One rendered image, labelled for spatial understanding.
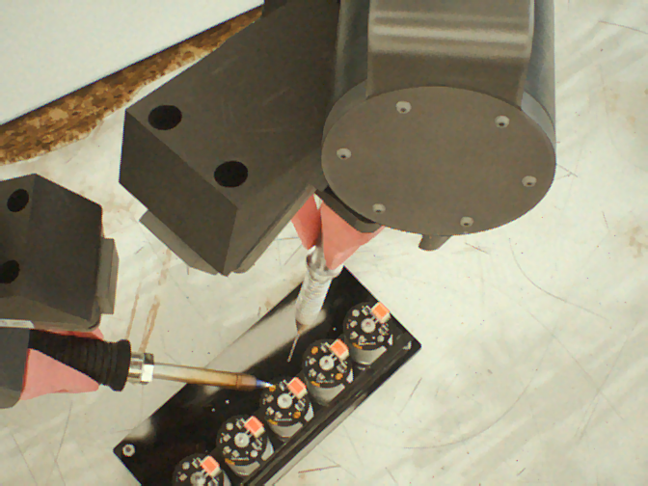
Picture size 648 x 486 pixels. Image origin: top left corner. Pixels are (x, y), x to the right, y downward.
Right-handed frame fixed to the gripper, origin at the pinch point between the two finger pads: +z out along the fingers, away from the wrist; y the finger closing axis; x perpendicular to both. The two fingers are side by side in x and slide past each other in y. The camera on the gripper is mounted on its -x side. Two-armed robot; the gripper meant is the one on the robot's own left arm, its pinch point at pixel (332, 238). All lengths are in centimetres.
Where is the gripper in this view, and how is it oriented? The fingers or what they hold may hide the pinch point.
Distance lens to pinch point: 49.0
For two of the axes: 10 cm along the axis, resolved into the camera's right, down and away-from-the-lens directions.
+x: 6.5, -5.5, 5.2
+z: -1.9, 5.5, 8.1
